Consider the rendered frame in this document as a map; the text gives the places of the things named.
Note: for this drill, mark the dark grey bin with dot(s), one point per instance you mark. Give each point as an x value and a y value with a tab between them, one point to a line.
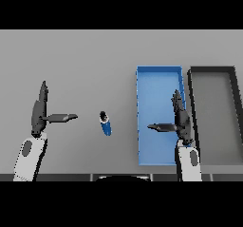
216	115

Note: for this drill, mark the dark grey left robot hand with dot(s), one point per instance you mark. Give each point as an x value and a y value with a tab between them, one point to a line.
39	112

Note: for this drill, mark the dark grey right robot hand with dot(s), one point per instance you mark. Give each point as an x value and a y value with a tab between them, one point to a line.
182	122

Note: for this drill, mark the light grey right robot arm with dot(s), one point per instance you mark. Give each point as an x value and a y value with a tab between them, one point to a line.
189	162

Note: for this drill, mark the blue bin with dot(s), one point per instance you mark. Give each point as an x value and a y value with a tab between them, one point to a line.
157	113

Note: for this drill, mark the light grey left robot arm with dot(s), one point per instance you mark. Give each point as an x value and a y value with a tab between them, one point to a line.
29	159

